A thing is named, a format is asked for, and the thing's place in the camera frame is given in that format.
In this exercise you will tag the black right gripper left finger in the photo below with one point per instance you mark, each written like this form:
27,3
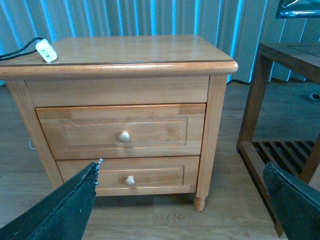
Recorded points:
63,214

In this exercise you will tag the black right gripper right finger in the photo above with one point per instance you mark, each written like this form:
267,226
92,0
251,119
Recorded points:
296,204

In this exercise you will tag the wooden drawer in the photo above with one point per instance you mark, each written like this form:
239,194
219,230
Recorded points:
147,176
75,133

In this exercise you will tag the white charger adapter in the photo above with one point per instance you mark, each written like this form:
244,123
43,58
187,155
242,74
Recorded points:
46,51

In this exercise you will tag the dark wooden side table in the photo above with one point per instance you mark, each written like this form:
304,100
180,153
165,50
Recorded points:
281,121

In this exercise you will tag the light wooden nightstand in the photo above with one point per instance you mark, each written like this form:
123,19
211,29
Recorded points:
122,71

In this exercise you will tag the pale pleated curtain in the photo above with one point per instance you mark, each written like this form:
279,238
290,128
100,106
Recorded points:
236,27

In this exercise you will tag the dark framed object top right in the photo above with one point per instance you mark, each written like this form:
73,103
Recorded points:
298,9

